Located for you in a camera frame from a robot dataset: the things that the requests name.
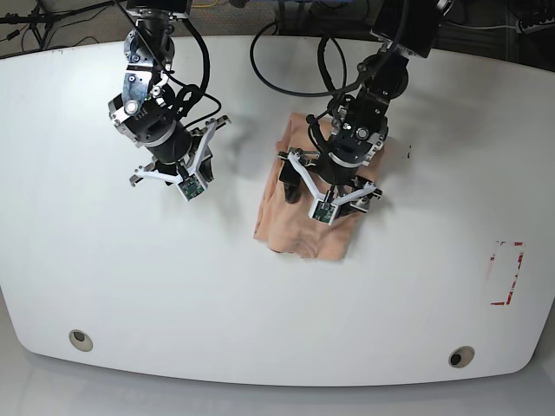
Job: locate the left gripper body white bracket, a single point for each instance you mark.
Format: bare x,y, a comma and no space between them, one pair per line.
326,180

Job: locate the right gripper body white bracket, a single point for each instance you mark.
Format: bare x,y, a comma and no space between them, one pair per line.
183,159

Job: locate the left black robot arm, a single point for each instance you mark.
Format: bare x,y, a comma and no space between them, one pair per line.
359,125

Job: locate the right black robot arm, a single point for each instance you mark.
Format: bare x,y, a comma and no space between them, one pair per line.
153,102

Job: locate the red tape rectangle marking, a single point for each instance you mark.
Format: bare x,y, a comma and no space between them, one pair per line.
503,272

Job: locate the black tripod stand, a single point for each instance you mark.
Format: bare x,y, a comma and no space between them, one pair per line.
41,20

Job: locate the left table grommet hole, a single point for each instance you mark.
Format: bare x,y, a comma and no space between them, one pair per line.
81,341

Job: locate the table grommet hole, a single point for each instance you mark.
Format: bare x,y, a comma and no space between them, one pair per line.
461,357
81,341

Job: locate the right table grommet hole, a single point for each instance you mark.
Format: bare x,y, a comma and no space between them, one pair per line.
461,357

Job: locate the white power strip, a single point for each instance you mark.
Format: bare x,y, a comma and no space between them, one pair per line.
536,23

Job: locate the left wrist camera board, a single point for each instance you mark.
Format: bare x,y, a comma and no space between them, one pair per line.
324,212

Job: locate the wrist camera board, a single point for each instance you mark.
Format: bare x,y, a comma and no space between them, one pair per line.
191,187
324,212

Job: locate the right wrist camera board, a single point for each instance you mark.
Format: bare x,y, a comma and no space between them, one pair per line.
191,187

